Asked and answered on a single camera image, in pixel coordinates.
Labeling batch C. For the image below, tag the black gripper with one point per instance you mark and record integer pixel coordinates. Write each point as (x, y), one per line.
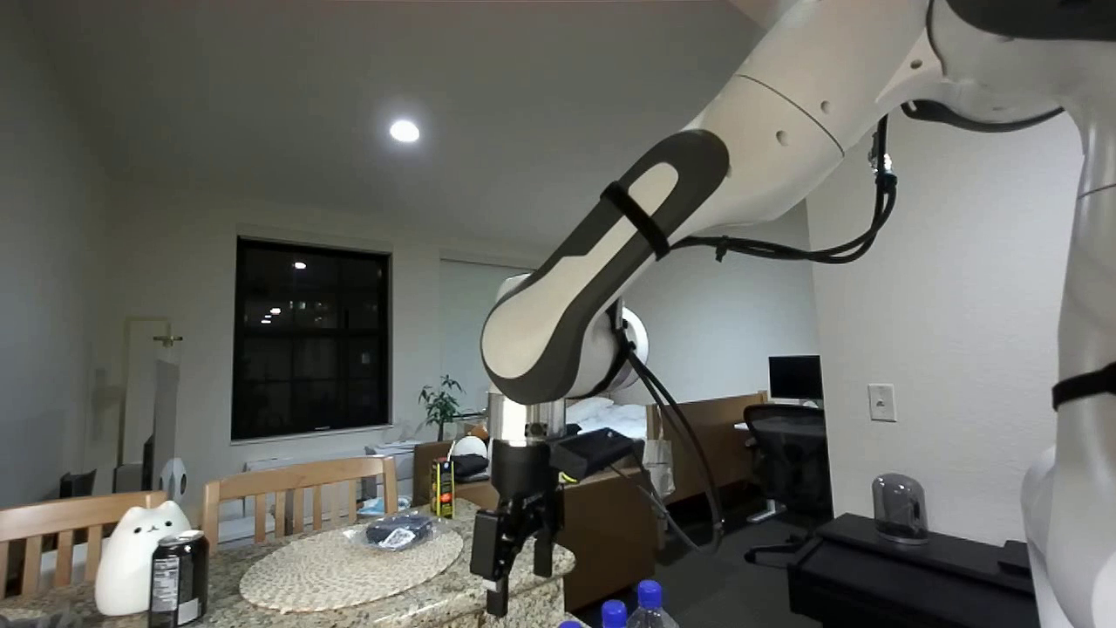
(525, 477)

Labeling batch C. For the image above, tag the red-blue label water bottle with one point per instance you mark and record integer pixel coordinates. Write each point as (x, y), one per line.
(570, 622)

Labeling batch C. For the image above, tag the clear blue-capped water bottle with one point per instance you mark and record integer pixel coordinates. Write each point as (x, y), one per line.
(616, 611)
(651, 594)

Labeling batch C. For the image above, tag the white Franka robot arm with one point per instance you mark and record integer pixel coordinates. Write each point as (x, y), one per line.
(813, 93)

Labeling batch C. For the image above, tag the juice carton with straw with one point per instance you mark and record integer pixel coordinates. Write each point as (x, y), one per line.
(444, 489)

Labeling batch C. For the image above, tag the clear plastic bag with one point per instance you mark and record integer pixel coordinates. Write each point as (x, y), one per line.
(399, 533)

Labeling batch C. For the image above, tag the green potted plant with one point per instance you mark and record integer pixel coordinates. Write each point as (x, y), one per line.
(441, 406)

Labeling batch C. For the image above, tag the white bedding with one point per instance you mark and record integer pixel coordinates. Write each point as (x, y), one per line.
(616, 415)

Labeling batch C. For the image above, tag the round woven placemat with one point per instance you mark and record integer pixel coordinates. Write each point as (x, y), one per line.
(334, 570)

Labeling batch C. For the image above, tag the wooden slatted chair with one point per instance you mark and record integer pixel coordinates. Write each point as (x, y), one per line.
(299, 477)
(70, 512)

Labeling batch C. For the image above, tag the wooden desk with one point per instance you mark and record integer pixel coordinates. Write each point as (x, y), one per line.
(725, 430)

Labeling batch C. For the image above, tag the black office chair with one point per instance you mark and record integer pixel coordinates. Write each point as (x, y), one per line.
(789, 454)

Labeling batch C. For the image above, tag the dark window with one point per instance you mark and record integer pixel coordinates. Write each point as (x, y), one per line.
(308, 337)

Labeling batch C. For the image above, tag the black computer monitor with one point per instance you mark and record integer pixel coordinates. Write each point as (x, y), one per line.
(796, 379)

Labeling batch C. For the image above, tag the dark labelled can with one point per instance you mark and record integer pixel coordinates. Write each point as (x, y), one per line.
(179, 579)

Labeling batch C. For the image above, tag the small white appliance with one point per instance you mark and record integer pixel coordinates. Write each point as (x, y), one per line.
(176, 479)

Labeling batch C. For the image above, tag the clear glass dome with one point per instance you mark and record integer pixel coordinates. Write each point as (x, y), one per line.
(897, 506)

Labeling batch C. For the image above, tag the white cat-shaped jar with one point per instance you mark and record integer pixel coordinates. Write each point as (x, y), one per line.
(134, 558)

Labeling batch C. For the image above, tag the black equipment case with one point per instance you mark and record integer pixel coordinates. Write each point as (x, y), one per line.
(906, 570)

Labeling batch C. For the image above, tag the round ceiling light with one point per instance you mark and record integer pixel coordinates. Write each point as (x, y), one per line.
(404, 130)

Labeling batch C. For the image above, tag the small dark box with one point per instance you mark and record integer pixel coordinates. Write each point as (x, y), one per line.
(77, 484)

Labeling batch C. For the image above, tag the white wall outlet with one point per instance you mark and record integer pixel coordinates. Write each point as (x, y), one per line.
(881, 404)

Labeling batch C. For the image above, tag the small wall-mounted fixture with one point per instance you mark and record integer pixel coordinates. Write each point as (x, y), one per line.
(169, 338)

